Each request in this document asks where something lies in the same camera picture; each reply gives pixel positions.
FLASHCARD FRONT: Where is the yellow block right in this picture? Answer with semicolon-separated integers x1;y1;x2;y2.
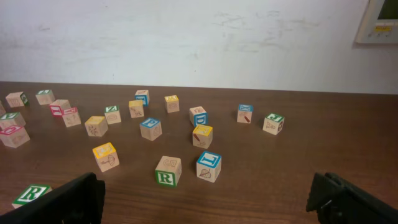
192;124;213;149

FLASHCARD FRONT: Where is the yellow block top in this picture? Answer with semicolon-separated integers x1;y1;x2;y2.
164;95;180;113

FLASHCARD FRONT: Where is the yellow block near Z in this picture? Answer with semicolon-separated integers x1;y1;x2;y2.
129;100;144;118

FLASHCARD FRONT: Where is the green J block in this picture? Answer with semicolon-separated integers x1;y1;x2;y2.
263;113;285;135

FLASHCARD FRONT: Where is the green L block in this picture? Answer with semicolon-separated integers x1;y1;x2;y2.
35;90;55;105

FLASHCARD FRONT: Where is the red A block tilted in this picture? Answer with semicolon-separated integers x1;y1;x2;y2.
62;107;81;128

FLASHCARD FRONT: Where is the red O block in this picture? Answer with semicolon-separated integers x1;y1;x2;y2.
1;125;30;148

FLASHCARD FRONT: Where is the yellow block centre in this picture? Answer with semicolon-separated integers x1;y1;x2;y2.
93;142;119;172

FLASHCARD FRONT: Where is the yellow block below Z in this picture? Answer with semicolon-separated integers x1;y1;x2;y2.
85;116;108;137

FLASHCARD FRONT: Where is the wooden block green R side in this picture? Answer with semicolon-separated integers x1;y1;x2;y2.
155;156;182;187

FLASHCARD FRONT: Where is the blue P block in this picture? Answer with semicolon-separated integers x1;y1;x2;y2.
140;118;162;141

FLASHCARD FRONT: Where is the white wall device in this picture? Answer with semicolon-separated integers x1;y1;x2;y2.
354;0;397;44

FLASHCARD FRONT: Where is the green V block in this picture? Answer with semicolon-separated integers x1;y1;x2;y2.
0;112;26;129

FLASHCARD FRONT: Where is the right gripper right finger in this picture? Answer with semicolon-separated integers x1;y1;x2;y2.
306;172;397;224

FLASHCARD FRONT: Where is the plain wooden block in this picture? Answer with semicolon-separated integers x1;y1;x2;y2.
6;91;29;108

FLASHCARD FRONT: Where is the blue X block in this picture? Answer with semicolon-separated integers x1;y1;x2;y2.
237;104;253;123

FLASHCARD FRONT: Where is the blue I block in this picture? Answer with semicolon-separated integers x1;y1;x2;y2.
197;151;222;183

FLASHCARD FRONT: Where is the green Z block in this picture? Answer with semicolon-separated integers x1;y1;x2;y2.
104;105;121;124

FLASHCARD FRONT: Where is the red I side block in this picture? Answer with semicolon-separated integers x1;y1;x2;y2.
49;100;71;116

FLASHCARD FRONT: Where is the wooden block blue D side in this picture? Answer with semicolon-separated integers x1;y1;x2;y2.
189;106;208;127

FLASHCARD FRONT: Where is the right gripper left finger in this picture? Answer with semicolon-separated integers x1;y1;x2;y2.
1;172;106;224

